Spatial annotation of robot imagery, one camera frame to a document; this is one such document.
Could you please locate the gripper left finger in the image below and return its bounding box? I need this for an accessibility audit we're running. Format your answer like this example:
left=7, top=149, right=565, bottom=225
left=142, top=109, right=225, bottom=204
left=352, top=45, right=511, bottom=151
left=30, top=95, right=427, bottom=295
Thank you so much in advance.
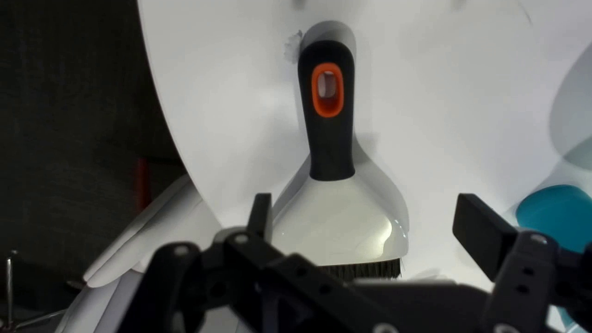
left=116, top=193, right=404, bottom=333

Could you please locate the crumpled white paper scrap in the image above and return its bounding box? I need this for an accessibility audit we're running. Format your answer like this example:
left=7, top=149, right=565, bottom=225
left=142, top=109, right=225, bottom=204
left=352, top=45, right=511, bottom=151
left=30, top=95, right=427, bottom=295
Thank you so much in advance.
left=284, top=30, right=304, bottom=64

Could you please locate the teal dustpan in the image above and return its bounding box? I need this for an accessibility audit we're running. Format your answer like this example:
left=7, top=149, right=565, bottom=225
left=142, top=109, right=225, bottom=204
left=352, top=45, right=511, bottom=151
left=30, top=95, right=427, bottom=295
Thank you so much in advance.
left=515, top=184, right=592, bottom=254

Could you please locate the stand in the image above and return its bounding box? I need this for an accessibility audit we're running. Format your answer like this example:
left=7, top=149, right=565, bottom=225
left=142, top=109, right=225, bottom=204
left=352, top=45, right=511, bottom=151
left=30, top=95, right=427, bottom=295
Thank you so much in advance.
left=0, top=250, right=70, bottom=333

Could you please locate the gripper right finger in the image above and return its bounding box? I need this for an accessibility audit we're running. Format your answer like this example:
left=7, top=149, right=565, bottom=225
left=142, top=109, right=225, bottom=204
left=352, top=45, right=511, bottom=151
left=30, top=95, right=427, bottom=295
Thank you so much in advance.
left=452, top=193, right=592, bottom=333

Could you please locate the black handled white brush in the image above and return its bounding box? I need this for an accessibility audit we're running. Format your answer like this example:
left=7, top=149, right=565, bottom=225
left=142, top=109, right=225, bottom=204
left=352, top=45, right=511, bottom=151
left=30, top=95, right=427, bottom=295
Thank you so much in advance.
left=271, top=39, right=410, bottom=281

